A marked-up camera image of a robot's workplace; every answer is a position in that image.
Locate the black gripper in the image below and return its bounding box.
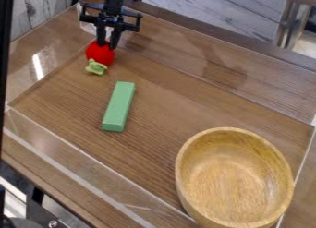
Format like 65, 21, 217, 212
79, 3, 143, 50

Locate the red toy strawberry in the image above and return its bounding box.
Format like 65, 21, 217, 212
85, 42, 115, 76

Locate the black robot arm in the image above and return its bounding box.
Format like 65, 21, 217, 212
79, 0, 143, 50

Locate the green rectangular block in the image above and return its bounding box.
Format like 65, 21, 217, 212
102, 81, 135, 132

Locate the metal table leg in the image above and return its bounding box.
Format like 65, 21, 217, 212
276, 1, 300, 48

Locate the wooden bowl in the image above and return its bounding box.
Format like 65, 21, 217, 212
175, 127, 293, 228

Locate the clear acrylic tray wall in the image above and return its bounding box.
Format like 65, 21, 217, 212
1, 109, 198, 228

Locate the black table frame bracket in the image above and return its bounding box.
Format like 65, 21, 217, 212
25, 187, 69, 228

